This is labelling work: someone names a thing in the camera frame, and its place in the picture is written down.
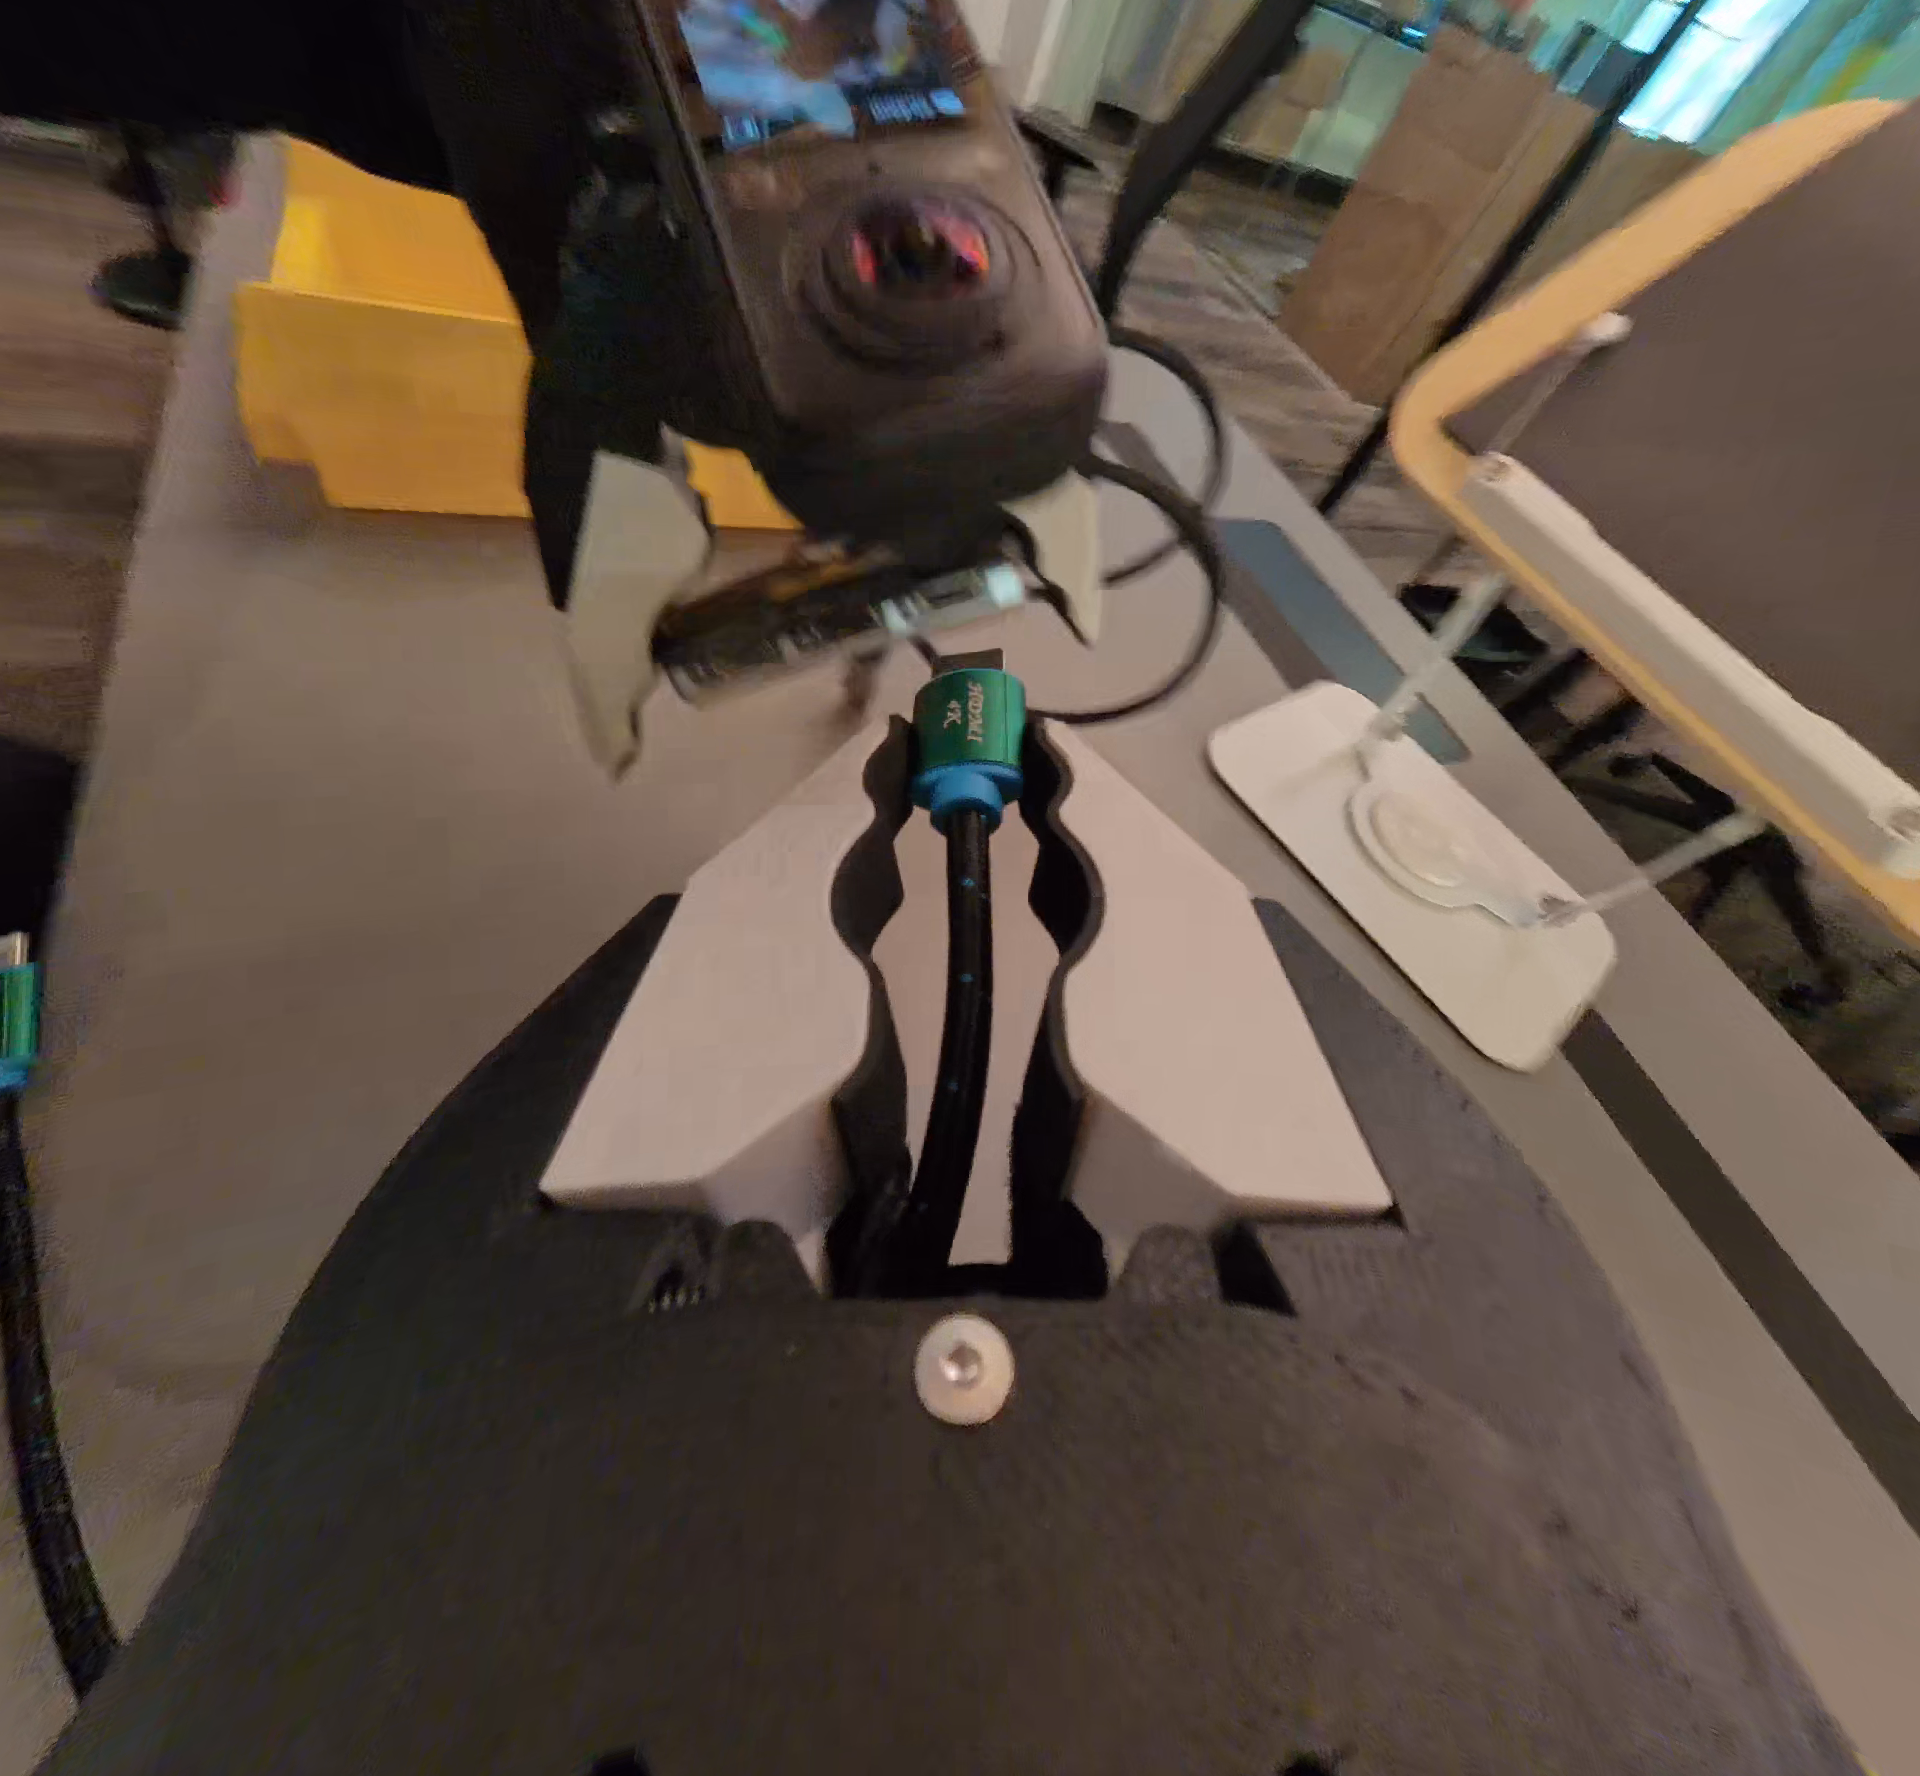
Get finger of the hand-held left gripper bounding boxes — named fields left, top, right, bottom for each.
left=1004, top=472, right=1109, bottom=647
left=564, top=446, right=722, bottom=781

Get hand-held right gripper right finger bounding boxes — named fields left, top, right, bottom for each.
left=1029, top=723, right=1396, bottom=1269

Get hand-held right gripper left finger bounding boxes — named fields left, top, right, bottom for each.
left=537, top=714, right=920, bottom=1275

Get black HDMI splitter with cable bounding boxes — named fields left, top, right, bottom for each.
left=1036, top=334, right=1231, bottom=729

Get green-plug braided hdmi cable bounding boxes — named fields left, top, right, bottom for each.
left=0, top=643, right=1029, bottom=1698

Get yellow plastic bin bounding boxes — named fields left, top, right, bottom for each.
left=234, top=134, right=794, bottom=535

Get black floor stand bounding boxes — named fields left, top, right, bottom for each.
left=1091, top=0, right=1339, bottom=326

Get brown cabinet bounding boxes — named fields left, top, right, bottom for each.
left=1278, top=16, right=1694, bottom=409

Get wood-rimmed dark panel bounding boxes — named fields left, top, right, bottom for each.
left=1387, top=94, right=1920, bottom=816

